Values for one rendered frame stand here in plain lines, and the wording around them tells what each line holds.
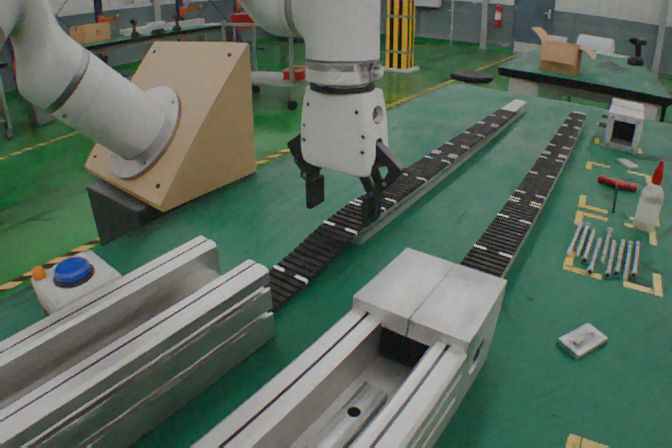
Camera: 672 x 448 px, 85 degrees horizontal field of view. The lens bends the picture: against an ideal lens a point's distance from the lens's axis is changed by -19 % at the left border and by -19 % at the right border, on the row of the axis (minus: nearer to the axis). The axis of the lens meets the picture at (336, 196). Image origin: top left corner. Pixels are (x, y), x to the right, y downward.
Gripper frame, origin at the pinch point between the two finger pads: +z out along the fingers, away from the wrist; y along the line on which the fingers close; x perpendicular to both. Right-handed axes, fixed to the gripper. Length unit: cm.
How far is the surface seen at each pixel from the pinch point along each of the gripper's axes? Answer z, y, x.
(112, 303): -2.2, 2.4, 31.0
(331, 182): 5.9, 13.5, -16.2
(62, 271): -1.4, 12.7, 31.7
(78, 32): -10, 496, -177
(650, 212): 2.4, -38.8, -29.5
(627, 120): -2, -33, -75
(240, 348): 4.0, -4.8, 23.2
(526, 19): -2, 208, -1073
